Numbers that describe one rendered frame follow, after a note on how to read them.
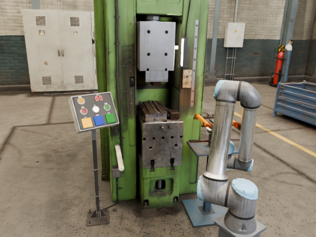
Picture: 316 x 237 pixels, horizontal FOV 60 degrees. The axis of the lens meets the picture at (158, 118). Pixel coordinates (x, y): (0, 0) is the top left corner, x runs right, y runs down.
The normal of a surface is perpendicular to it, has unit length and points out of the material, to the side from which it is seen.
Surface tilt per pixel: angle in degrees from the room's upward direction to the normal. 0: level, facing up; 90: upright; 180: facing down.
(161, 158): 90
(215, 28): 90
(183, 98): 90
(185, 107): 90
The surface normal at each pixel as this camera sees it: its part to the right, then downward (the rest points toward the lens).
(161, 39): 0.21, 0.31
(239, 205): -0.40, 0.28
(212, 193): -0.37, 0.02
